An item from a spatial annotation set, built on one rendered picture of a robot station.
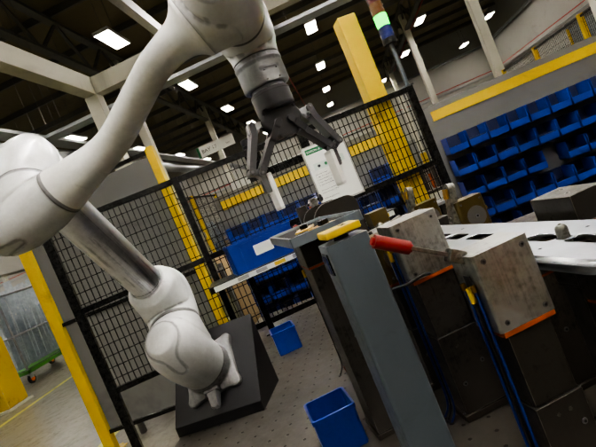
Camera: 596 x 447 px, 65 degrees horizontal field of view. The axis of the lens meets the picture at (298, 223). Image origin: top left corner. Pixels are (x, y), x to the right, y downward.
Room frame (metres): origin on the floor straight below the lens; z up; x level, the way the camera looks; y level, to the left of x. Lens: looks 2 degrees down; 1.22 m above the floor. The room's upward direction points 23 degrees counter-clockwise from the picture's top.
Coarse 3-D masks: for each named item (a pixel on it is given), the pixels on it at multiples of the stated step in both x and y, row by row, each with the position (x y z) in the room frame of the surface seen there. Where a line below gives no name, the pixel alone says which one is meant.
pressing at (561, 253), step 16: (448, 224) 1.32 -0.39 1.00; (464, 224) 1.21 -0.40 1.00; (480, 224) 1.13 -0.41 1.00; (496, 224) 1.05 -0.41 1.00; (512, 224) 0.99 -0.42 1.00; (528, 224) 0.93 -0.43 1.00; (544, 224) 0.88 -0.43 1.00; (576, 224) 0.79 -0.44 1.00; (592, 224) 0.76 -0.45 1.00; (448, 240) 1.10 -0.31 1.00; (464, 240) 1.03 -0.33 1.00; (560, 240) 0.75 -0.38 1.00; (544, 256) 0.69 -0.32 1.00; (560, 256) 0.67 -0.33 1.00; (576, 256) 0.64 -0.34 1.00; (592, 256) 0.62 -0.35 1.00; (576, 272) 0.62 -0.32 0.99; (592, 272) 0.59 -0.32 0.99
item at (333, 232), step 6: (348, 222) 0.74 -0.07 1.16; (354, 222) 0.72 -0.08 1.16; (330, 228) 0.76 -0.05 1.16; (336, 228) 0.72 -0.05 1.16; (342, 228) 0.71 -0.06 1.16; (348, 228) 0.71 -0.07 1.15; (354, 228) 0.72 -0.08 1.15; (318, 234) 0.75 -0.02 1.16; (324, 234) 0.71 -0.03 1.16; (330, 234) 0.71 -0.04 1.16; (336, 234) 0.71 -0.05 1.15; (342, 234) 0.73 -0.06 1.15; (348, 234) 0.74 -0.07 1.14; (336, 240) 0.73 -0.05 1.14
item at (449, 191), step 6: (444, 186) 1.36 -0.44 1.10; (450, 186) 1.34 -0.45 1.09; (444, 192) 1.35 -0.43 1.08; (450, 192) 1.34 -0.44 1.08; (456, 192) 1.34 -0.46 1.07; (444, 198) 1.36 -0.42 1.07; (450, 198) 1.34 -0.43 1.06; (456, 198) 1.34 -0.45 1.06; (450, 204) 1.35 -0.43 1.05; (450, 210) 1.35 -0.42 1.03; (450, 216) 1.36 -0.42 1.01; (456, 216) 1.34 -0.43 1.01; (450, 222) 1.37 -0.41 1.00; (456, 222) 1.34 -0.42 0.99
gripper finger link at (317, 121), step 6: (306, 108) 0.90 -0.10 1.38; (312, 108) 0.89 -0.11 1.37; (312, 114) 0.89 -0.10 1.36; (318, 114) 0.90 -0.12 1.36; (312, 120) 0.90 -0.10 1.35; (318, 120) 0.89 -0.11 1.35; (324, 120) 0.90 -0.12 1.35; (318, 126) 0.90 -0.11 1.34; (324, 126) 0.90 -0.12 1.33; (330, 126) 0.90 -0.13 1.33; (324, 132) 0.91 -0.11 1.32; (330, 132) 0.90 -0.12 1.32; (336, 132) 0.90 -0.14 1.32; (330, 138) 0.92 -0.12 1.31; (336, 138) 0.90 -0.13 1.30; (342, 138) 0.91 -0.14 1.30
